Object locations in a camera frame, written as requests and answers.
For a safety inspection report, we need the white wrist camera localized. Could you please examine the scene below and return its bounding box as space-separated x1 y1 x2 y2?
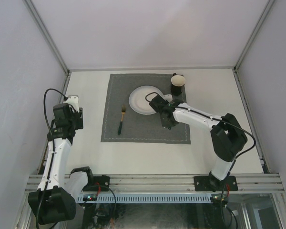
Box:
65 95 80 112
163 94 173 102

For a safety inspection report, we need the blue slotted cable duct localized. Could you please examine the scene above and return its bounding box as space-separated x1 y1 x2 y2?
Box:
76 193 212 204

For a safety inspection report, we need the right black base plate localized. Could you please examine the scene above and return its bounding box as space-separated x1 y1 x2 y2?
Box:
194 176 238 192

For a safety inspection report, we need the aluminium front rail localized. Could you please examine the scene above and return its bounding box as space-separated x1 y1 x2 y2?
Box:
26 173 285 193

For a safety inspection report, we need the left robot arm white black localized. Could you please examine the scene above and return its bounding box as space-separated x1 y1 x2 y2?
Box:
28 95 95 228

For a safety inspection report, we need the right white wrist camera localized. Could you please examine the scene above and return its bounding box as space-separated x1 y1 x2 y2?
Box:
163 94 173 102

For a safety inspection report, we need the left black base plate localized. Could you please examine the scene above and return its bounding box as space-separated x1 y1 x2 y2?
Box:
83 175 110 192

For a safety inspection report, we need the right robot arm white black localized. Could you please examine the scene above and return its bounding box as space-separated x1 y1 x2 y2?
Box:
145 92 256 192

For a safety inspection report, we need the dark mug cream inside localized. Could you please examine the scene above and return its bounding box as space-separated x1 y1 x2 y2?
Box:
170 73 185 96

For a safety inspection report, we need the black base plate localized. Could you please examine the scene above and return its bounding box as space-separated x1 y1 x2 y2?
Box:
194 176 238 192
83 175 110 192

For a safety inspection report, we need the white bowl plate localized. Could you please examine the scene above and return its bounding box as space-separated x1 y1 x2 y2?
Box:
129 85 163 115

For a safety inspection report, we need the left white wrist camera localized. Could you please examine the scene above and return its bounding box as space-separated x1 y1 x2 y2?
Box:
65 95 80 112

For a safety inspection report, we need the grey cloth napkin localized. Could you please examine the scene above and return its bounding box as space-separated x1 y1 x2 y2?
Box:
101 73 191 145

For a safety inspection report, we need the gold fork green handle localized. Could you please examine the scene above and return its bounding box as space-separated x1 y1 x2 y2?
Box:
118 105 126 135

